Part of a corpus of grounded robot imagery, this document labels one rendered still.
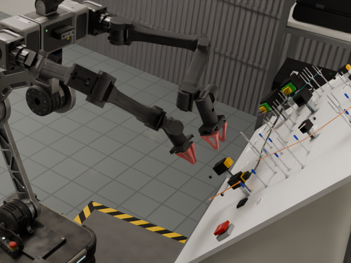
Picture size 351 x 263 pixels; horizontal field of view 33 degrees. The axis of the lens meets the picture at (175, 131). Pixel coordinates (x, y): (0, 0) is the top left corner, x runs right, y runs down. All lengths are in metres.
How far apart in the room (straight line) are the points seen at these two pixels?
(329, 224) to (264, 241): 0.35
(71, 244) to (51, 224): 0.19
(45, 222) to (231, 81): 2.34
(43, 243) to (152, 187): 1.11
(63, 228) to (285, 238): 1.28
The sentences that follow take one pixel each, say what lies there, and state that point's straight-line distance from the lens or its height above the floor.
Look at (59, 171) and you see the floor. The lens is 4.09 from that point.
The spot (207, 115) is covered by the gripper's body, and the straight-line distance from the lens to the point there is 2.08.
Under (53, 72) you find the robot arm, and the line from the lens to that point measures 2.03.
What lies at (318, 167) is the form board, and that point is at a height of 1.39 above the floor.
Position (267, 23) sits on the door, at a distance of 4.74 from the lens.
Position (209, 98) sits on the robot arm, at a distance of 2.07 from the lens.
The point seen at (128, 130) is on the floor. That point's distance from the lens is 4.57.
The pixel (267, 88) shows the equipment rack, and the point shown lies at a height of 1.10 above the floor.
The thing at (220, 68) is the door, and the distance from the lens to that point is 5.05.
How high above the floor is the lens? 2.43
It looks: 32 degrees down
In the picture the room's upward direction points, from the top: 8 degrees clockwise
